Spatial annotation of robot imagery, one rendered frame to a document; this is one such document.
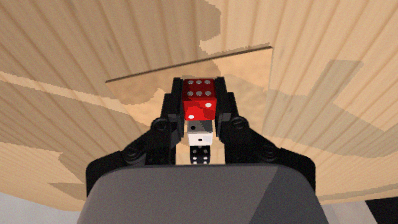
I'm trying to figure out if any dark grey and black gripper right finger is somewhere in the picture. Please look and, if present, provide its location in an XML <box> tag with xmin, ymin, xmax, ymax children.
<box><xmin>214</xmin><ymin>77</ymin><xmax>316</xmax><ymax>194</ymax></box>

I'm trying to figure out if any red die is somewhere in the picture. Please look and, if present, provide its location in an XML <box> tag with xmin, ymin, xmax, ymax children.
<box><xmin>182</xmin><ymin>79</ymin><xmax>217</xmax><ymax>120</ymax></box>

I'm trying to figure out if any tan flat mat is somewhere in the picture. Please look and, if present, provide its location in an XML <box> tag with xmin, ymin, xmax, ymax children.
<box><xmin>105</xmin><ymin>46</ymin><xmax>273</xmax><ymax>135</ymax></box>

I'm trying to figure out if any grey die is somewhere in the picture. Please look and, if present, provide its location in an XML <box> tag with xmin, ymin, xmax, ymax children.
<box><xmin>187</xmin><ymin>120</ymin><xmax>213</xmax><ymax>146</ymax></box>

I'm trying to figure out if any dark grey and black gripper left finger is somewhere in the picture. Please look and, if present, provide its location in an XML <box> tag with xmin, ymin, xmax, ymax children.
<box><xmin>86</xmin><ymin>77</ymin><xmax>185</xmax><ymax>197</ymax></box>

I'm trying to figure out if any black die with white pips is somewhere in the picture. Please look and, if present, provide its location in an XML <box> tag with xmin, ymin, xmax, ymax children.
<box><xmin>190</xmin><ymin>145</ymin><xmax>211</xmax><ymax>164</ymax></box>

